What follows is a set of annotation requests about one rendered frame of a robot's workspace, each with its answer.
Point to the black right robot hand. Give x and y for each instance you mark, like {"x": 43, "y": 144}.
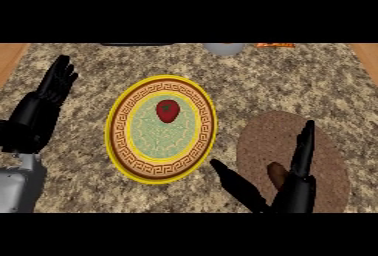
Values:
{"x": 296, "y": 196}

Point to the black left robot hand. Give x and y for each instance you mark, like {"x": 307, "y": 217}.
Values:
{"x": 34, "y": 113}

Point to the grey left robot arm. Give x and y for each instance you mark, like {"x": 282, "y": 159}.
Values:
{"x": 16, "y": 186}

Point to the brown speckled oval plate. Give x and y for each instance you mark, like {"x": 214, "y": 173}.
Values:
{"x": 266, "y": 140}

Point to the yellow patterned round placemat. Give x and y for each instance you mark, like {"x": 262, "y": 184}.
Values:
{"x": 160, "y": 146}

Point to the small brown oblong item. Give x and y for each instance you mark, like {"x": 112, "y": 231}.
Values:
{"x": 276, "y": 173}

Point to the pale grey bowl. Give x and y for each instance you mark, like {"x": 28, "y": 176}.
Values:
{"x": 223, "y": 48}

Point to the orange packet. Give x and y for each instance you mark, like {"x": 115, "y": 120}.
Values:
{"x": 275, "y": 44}

